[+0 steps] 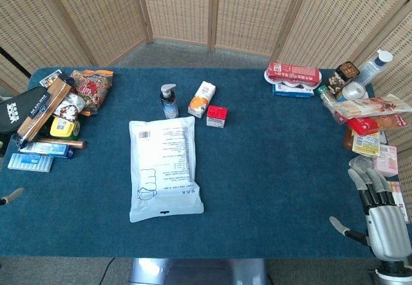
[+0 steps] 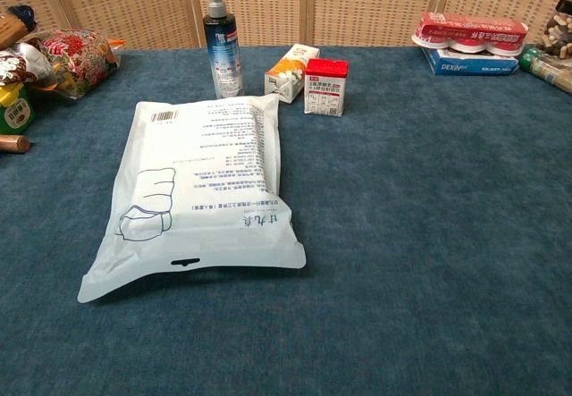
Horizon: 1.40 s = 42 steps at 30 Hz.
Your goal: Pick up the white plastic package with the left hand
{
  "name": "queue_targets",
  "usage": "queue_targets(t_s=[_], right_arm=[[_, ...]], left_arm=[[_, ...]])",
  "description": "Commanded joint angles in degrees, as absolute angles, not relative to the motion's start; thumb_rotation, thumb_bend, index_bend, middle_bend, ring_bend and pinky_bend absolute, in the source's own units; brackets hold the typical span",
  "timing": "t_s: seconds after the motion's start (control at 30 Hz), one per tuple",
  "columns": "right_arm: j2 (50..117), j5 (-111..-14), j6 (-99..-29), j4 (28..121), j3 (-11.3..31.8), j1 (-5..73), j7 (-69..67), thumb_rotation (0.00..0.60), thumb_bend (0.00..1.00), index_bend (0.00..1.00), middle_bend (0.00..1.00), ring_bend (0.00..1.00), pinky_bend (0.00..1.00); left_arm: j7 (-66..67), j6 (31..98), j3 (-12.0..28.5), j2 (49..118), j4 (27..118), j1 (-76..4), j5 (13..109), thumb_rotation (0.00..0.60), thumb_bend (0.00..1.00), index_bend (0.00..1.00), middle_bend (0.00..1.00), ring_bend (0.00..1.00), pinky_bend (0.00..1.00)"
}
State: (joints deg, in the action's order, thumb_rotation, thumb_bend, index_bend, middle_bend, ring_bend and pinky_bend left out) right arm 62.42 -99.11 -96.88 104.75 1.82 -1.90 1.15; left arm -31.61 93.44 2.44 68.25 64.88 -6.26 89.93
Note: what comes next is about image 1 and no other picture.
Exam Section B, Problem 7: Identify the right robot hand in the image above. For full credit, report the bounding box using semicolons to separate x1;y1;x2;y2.
328;166;412;262

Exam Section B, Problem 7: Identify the large white plastic package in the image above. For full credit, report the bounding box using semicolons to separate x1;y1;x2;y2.
129;116;205;224

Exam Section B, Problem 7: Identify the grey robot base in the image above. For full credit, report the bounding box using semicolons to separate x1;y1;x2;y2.
128;258;268;285

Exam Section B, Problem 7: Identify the red snack packet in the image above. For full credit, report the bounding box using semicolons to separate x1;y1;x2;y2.
345;113;408;137

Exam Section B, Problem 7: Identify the clear plastic biscuit packet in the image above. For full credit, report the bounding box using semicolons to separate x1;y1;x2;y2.
330;93;412;119

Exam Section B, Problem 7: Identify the colourful patterned snack bag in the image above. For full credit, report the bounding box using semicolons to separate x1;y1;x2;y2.
68;69;115;116

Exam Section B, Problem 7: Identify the white and brown snack wrapper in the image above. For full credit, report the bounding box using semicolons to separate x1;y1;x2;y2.
52;92;87;120

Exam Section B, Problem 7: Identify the pink and white striped packet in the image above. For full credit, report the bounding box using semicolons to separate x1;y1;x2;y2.
387;181;412;224

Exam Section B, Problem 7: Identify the clear crumpled plastic wrapper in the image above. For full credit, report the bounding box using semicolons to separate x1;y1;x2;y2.
348;155;375;170

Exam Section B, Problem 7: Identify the yellow packet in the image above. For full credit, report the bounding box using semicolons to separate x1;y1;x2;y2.
351;131;381;158

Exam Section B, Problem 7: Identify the brown sauce bottle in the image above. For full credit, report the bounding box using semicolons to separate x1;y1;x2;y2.
342;128;355;151

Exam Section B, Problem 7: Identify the blue table cloth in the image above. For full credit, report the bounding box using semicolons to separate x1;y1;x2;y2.
0;66;402;261

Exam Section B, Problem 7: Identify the green capped spice bottle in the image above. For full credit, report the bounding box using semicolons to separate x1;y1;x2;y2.
314;84;339;109

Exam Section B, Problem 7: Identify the jar of mixed nuts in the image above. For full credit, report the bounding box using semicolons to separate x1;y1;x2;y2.
328;60;361;102

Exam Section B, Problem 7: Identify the clear bottle white cap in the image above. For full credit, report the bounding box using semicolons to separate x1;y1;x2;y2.
356;49;395;88

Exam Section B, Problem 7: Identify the blue and white Dexin box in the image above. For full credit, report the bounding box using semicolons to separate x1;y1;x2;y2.
272;83;315;98

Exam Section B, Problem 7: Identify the red pack of white cups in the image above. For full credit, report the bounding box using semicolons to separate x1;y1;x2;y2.
264;60;323;90

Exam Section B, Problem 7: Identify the small red and white box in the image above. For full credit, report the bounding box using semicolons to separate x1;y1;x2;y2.
206;105;229;129

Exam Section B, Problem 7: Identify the orange and white carton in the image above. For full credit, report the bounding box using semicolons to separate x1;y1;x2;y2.
187;80;216;119

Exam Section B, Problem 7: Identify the pump dispenser bottle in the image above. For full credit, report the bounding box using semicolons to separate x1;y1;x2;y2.
159;83;180;120

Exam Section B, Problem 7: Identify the bamboo folding screen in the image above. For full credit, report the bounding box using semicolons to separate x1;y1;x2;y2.
0;0;412;157

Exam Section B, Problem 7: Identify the copper coloured tube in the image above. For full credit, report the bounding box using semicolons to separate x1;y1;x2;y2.
31;137;88;150

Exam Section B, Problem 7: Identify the yellow lidded jar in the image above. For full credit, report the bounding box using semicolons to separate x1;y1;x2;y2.
49;116;81;138

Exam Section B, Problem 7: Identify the blue and white toothpaste box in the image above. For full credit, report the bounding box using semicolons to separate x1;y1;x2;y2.
19;141;75;160

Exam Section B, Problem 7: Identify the long brown wooden box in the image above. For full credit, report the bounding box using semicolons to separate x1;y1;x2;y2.
16;75;73;143

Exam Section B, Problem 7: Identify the light blue flat pack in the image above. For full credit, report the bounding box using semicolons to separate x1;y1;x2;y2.
7;152;54;173

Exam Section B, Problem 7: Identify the small card pack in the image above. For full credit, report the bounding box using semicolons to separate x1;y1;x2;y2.
39;69;62;89

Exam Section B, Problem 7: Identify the black Victor case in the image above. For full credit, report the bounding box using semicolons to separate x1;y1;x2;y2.
0;86;53;135

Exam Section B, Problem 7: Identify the black cable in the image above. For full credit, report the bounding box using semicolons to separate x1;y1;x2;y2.
98;257;115;285

